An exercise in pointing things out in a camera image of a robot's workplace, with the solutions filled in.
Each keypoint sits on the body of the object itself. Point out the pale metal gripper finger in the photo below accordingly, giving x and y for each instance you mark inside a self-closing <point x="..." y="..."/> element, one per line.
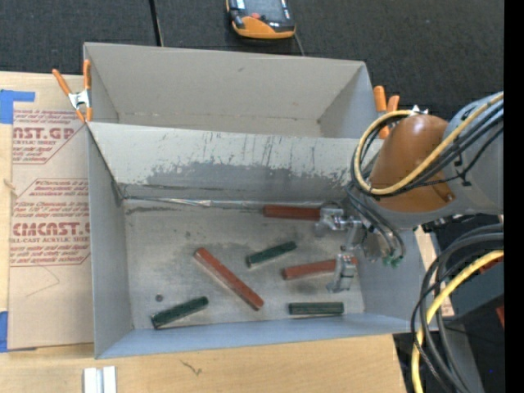
<point x="344" y="272"/>
<point x="332" y="219"/>

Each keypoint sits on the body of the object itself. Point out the grey metal bin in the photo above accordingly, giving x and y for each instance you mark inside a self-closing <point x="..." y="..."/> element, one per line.
<point x="184" y="236"/>

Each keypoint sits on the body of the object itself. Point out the dark green flat block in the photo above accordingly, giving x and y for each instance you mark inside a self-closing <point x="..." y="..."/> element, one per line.
<point x="179" y="312"/>
<point x="271" y="254"/>
<point x="316" y="308"/>

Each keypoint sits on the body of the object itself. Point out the long red-brown flat block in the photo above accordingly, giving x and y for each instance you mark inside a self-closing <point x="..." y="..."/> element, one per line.
<point x="229" y="278"/>

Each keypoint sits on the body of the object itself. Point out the brown cardboard board red print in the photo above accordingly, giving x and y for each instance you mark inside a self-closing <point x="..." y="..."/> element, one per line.
<point x="49" y="285"/>

